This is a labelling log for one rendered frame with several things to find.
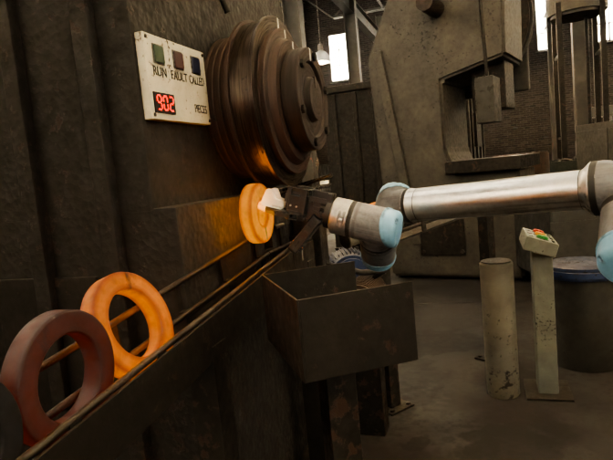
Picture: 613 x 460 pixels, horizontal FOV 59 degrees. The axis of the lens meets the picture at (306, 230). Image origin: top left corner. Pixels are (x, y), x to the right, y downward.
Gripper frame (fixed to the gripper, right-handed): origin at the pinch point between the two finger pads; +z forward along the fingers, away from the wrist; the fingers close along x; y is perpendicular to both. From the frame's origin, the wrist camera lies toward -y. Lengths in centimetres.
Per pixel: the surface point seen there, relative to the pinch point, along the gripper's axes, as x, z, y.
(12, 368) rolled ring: 79, -4, -12
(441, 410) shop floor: -67, -57, -71
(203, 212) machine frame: 17.0, 5.9, -1.2
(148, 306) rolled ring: 47.2, -1.6, -13.8
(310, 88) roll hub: -14.3, -4.1, 32.1
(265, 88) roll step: -0.7, 2.9, 29.5
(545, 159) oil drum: -503, -110, 29
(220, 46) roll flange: -6.8, 20.4, 38.6
